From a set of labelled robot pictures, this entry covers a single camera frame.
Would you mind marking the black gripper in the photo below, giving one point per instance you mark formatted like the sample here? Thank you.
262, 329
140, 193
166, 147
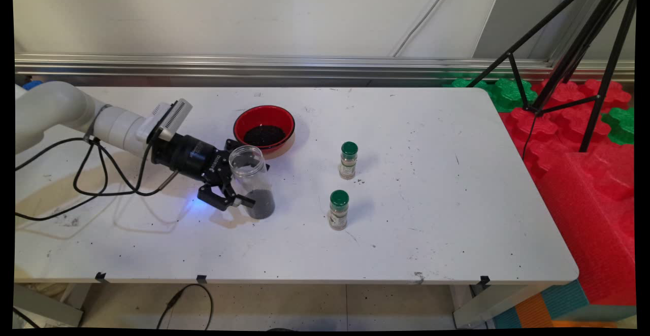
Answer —
190, 156

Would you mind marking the clear plastic jar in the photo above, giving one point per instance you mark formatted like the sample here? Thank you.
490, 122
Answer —
251, 173

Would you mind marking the black granules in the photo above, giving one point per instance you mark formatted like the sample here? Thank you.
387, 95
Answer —
261, 206
264, 134

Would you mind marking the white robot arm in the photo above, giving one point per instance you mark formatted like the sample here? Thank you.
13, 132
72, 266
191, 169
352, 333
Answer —
51, 107

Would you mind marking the black granules inside bowl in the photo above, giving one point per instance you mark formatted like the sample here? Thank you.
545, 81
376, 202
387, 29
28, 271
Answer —
264, 134

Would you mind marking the red bowl with black rim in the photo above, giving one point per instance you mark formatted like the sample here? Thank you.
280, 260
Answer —
254, 115

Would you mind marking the green lidded spice jar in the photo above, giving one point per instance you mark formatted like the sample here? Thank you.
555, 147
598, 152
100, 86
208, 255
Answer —
348, 166
338, 214

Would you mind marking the blue object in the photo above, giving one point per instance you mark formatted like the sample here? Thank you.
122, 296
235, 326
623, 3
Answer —
33, 84

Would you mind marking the grey table leg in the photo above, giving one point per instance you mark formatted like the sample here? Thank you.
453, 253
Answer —
492, 305
45, 308

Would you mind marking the green interlocking foam piece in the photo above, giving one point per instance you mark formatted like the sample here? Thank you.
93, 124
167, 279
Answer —
508, 95
620, 125
464, 83

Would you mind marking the red interlocking foam piece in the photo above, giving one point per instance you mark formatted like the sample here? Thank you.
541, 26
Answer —
553, 133
569, 92

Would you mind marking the teal orange foam mat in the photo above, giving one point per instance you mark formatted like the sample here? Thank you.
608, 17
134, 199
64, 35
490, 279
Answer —
563, 300

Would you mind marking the large red foam block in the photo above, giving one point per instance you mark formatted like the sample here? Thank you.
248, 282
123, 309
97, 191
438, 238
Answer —
594, 224

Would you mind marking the black tripod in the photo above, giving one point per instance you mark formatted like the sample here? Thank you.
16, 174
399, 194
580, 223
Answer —
579, 44

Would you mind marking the white grey wrist camera box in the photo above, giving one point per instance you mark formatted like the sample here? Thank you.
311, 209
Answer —
170, 115

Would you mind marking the aluminium rail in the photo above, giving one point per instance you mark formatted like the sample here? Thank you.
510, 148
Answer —
304, 64

